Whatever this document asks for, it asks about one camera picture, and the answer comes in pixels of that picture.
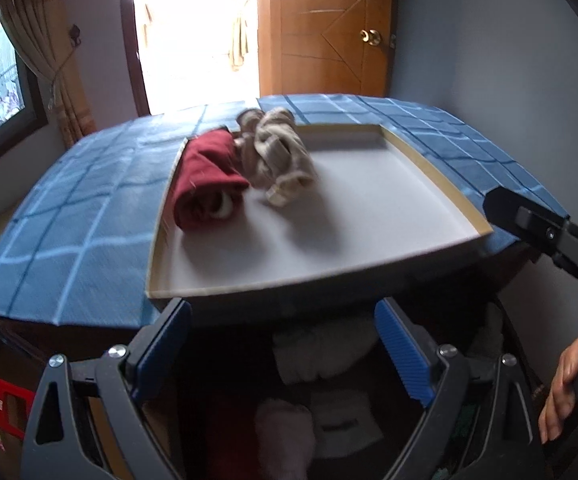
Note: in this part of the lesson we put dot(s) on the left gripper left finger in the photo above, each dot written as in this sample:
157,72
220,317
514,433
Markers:
61,440

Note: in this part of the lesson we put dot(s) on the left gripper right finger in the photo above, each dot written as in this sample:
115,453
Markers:
477,418

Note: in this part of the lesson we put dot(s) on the dark red underwear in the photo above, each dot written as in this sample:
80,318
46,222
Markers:
208,187

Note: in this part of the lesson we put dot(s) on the beige brown underwear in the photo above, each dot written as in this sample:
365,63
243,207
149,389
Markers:
273,157

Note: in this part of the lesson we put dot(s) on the white cloth in drawer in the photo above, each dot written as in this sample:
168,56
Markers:
343,423

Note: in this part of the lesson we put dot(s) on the person's right hand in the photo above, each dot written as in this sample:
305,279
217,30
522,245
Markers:
561,397

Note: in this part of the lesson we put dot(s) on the red plastic stool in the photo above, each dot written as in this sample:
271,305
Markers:
15,408

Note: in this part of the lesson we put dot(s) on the blue plaid bed cover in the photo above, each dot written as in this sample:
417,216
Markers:
75,252

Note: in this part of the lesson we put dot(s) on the white shallow tray box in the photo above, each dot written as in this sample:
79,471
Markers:
379,211

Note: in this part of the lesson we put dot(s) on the brass door knob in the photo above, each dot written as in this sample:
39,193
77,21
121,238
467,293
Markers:
372,37

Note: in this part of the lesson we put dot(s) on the wooden door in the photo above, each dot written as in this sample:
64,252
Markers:
314,46

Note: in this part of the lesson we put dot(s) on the curtain tieback hook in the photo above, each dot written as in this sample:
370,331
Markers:
74,34

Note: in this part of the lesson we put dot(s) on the brown curtain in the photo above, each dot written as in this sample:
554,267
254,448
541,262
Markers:
38,30

